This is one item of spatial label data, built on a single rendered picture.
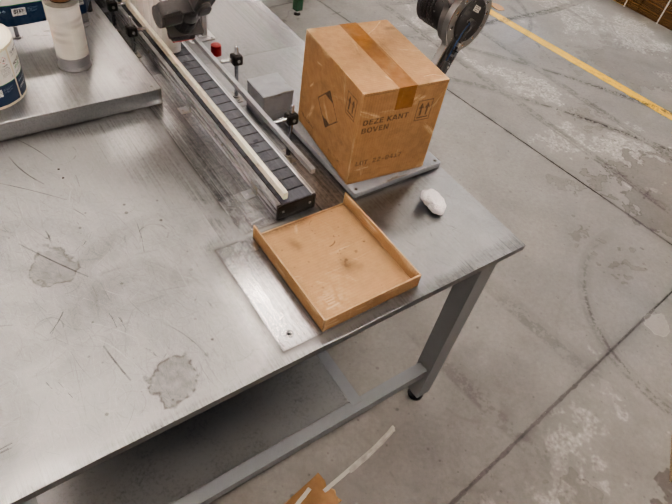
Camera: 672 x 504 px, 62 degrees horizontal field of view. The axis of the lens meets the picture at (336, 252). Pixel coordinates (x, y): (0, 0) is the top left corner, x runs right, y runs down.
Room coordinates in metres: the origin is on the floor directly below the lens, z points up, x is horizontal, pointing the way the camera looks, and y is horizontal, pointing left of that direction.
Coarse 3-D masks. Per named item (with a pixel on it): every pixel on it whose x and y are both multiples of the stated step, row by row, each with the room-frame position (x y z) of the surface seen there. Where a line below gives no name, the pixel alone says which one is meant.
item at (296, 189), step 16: (144, 32) 1.59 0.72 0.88; (192, 64) 1.47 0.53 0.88; (208, 80) 1.40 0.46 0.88; (224, 96) 1.34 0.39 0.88; (208, 112) 1.25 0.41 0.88; (224, 112) 1.27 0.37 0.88; (240, 112) 1.28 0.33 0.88; (224, 128) 1.20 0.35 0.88; (240, 128) 1.21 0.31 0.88; (256, 144) 1.16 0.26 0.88; (272, 160) 1.11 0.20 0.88; (288, 176) 1.06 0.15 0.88; (272, 192) 0.99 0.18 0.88; (288, 192) 1.00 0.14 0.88; (304, 192) 1.01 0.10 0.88
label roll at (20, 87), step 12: (0, 24) 1.24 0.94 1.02; (0, 36) 1.19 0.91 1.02; (0, 48) 1.14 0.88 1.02; (12, 48) 1.18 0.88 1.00; (0, 60) 1.13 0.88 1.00; (12, 60) 1.16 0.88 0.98; (0, 72) 1.12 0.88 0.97; (12, 72) 1.15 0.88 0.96; (0, 84) 1.11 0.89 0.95; (12, 84) 1.14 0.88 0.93; (24, 84) 1.19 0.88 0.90; (0, 96) 1.10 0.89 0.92; (12, 96) 1.13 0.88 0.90; (0, 108) 1.09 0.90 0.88
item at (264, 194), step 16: (144, 48) 1.56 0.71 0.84; (160, 64) 1.47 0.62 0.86; (176, 80) 1.37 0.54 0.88; (192, 96) 1.31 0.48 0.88; (192, 112) 1.30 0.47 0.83; (208, 128) 1.24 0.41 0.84; (256, 128) 1.23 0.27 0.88; (224, 144) 1.16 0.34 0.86; (272, 144) 1.17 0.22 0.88; (240, 160) 1.09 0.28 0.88; (256, 176) 1.04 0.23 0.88; (272, 208) 0.96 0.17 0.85; (288, 208) 0.97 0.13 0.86; (304, 208) 1.00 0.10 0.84
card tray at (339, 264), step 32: (288, 224) 0.94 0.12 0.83; (320, 224) 0.96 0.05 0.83; (352, 224) 0.98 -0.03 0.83; (288, 256) 0.84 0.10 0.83; (320, 256) 0.86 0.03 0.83; (352, 256) 0.88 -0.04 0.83; (384, 256) 0.90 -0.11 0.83; (320, 288) 0.77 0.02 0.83; (352, 288) 0.79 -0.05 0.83; (384, 288) 0.81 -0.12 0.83; (320, 320) 0.67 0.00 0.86
